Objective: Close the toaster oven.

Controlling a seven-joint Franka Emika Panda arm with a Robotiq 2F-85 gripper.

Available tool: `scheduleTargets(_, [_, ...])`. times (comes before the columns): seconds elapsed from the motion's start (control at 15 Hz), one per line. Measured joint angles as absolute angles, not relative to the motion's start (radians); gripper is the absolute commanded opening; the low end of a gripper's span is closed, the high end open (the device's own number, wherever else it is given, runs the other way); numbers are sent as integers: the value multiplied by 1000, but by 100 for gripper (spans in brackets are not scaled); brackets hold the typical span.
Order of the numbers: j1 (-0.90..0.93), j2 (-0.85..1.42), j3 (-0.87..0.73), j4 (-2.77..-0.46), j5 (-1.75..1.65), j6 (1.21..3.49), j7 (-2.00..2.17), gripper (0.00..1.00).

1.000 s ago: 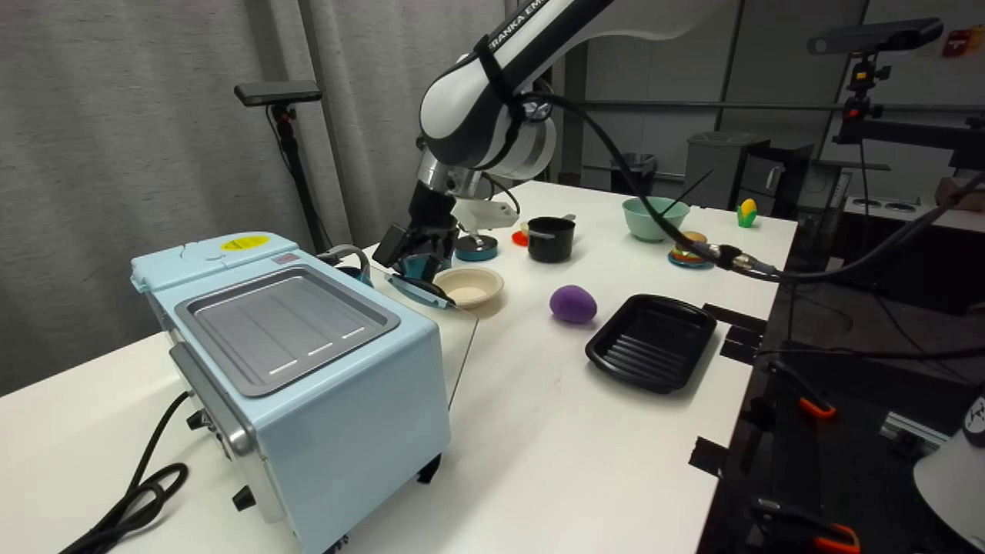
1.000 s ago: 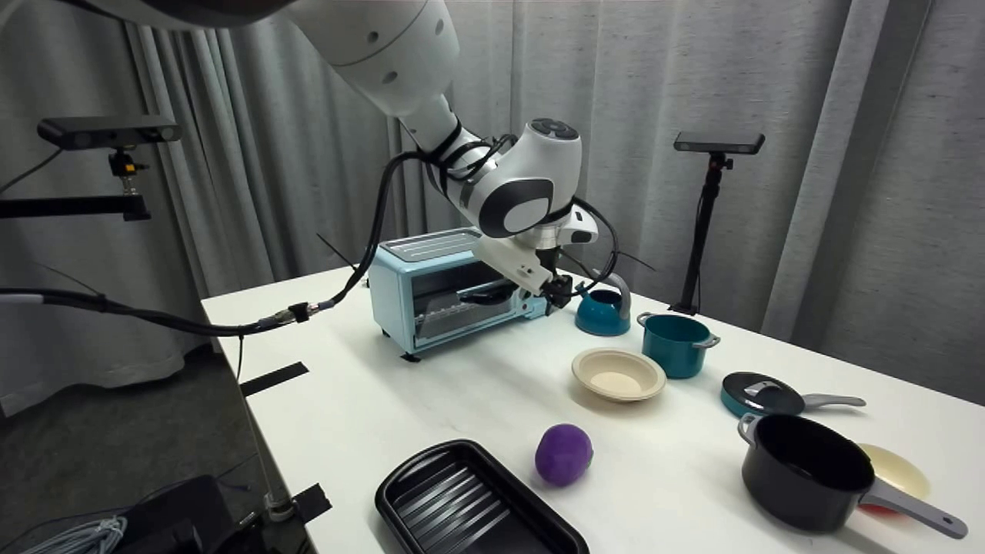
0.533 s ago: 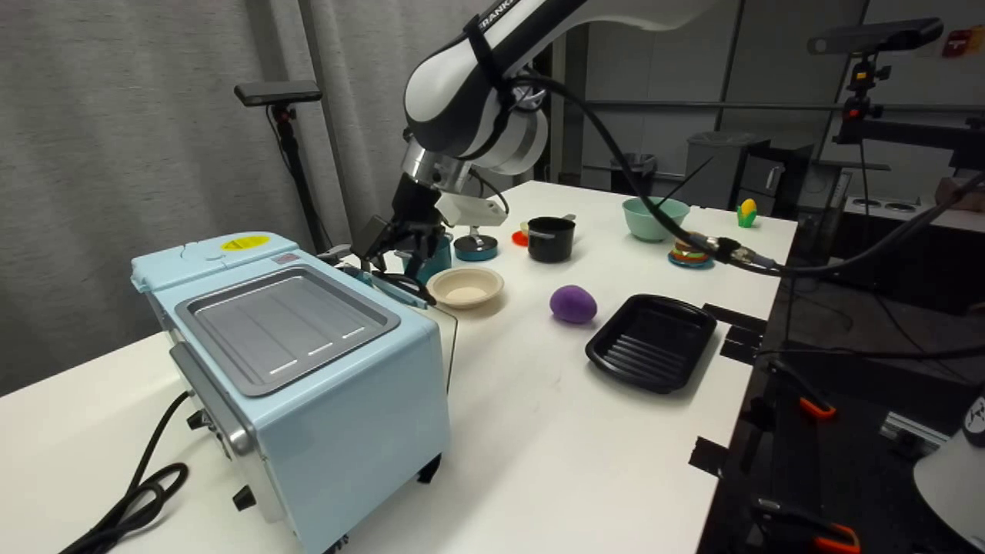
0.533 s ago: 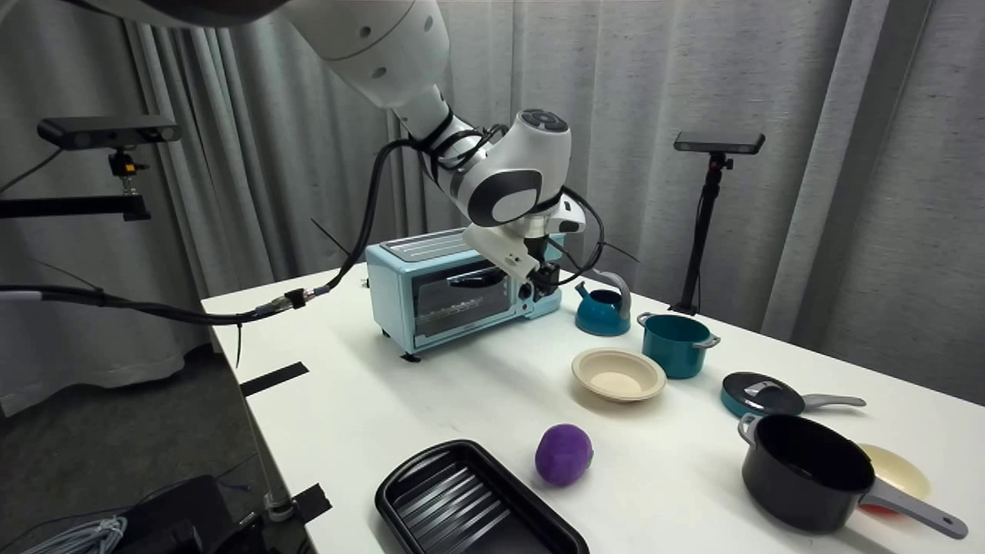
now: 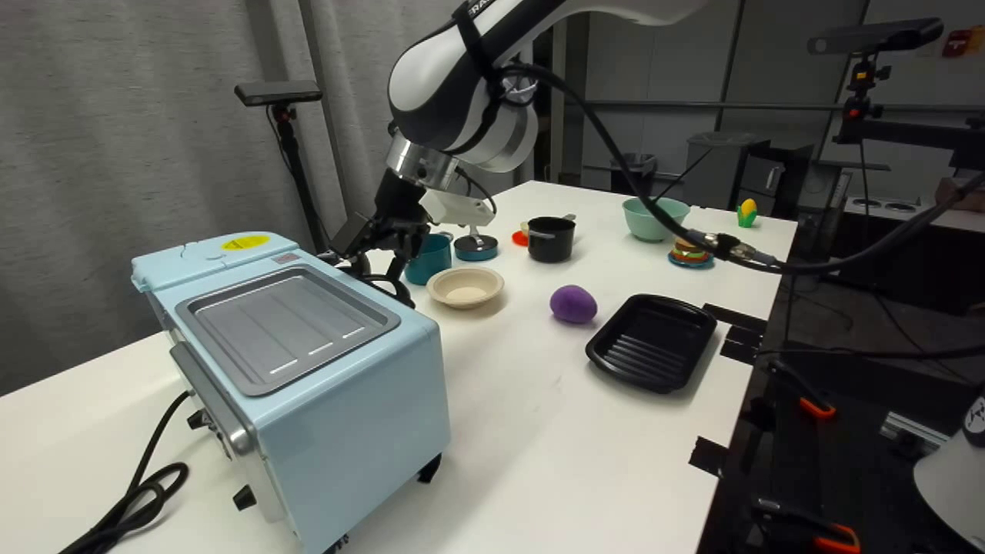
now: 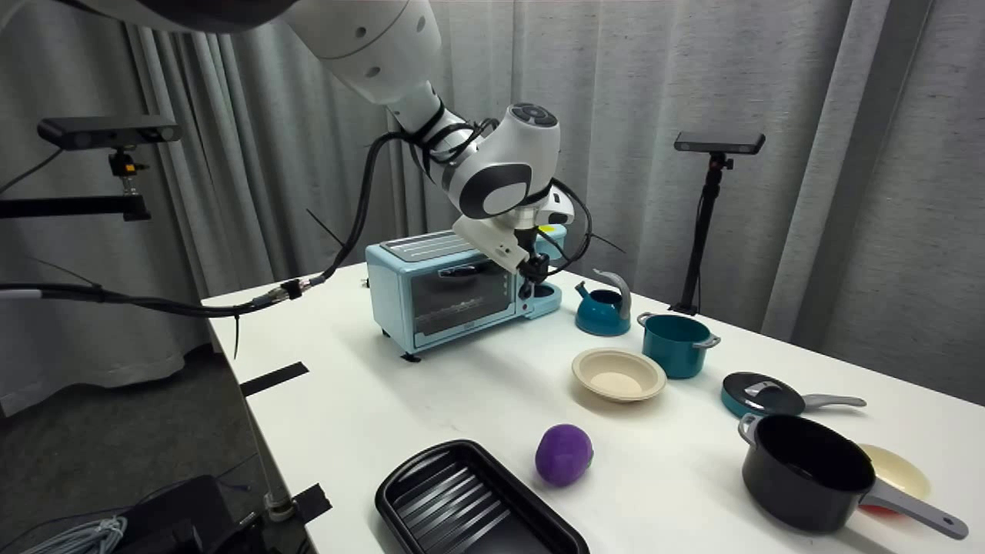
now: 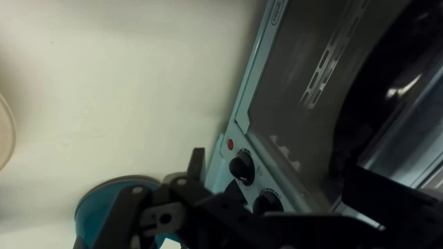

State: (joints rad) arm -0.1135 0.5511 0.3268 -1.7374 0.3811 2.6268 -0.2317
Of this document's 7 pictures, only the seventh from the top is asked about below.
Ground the teal kettle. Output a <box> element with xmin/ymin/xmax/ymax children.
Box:
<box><xmin>73</xmin><ymin>173</ymin><xmax>184</xmax><ymax>249</ymax></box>

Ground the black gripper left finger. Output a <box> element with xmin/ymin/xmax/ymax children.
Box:
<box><xmin>73</xmin><ymin>146</ymin><xmax>219</xmax><ymax>249</ymax></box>

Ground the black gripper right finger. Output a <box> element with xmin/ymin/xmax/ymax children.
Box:
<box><xmin>343</xmin><ymin>164</ymin><xmax>443</xmax><ymax>249</ymax></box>

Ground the light blue toaster oven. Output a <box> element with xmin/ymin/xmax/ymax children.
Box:
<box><xmin>202</xmin><ymin>0</ymin><xmax>443</xmax><ymax>232</ymax></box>

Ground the glass oven door black handle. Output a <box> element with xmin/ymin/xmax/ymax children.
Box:
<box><xmin>234</xmin><ymin>0</ymin><xmax>443</xmax><ymax>218</ymax></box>

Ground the cream bowl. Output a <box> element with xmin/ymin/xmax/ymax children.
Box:
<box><xmin>0</xmin><ymin>91</ymin><xmax>18</xmax><ymax>171</ymax></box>

